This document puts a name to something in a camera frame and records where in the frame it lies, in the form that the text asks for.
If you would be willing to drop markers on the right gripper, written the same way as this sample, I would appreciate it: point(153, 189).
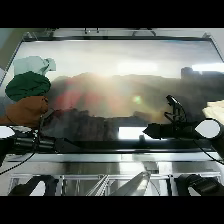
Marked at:
point(163, 130)

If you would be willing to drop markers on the pale green T-shirt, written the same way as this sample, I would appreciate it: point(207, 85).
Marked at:
point(31, 65)

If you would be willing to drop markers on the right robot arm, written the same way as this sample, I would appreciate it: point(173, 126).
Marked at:
point(208, 129)

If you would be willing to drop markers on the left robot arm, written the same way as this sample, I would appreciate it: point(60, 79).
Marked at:
point(27, 143)

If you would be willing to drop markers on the cream garment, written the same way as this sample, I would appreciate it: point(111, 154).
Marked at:
point(216, 110)

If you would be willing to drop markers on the brown garment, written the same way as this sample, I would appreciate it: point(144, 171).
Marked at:
point(25, 111)

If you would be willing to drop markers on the dark green garment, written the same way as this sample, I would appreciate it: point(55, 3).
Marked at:
point(26, 86)

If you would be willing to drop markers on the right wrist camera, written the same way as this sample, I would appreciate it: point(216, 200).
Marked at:
point(176, 108)

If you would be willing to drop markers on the silver frame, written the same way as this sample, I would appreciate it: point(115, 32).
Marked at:
point(133, 158)

